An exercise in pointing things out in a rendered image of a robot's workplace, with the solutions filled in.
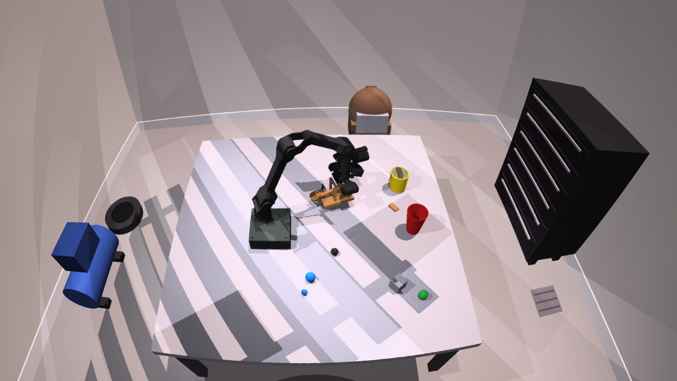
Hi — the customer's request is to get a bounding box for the yellow mug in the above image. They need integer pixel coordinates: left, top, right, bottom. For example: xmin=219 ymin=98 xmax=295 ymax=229
xmin=389 ymin=167 xmax=410 ymax=194

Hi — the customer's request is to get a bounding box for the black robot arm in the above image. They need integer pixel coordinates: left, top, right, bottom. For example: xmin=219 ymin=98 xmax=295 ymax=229
xmin=252 ymin=130 xmax=370 ymax=223

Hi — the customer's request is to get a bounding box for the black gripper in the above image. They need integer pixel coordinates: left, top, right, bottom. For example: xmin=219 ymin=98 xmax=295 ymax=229
xmin=328 ymin=161 xmax=359 ymax=196

